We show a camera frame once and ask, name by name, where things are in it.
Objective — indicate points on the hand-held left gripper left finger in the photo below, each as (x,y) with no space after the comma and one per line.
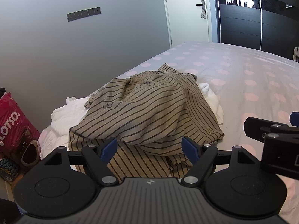
(109,148)

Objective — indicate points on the white garment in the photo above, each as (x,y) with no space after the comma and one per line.
(67,119)

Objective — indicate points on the black wardrobe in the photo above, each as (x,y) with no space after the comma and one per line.
(240,25)

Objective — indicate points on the brown striped shirt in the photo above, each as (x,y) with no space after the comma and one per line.
(140,102)

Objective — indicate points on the white door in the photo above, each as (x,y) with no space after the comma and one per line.
(184,16)

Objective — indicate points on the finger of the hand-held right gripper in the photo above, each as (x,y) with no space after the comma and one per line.
(253,127)
(295,119)

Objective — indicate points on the white knit cloth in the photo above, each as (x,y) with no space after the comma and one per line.
(212,102)

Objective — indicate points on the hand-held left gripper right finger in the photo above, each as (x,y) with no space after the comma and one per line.
(189,149)

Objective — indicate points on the hanging door tag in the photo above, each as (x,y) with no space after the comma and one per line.
(203,14)

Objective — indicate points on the blue patterned bag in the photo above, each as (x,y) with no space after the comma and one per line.
(9,170)

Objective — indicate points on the pink printed bag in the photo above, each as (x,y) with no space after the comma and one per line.
(14,126)

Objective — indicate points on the grey wall switch panel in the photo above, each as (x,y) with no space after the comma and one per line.
(83,14)

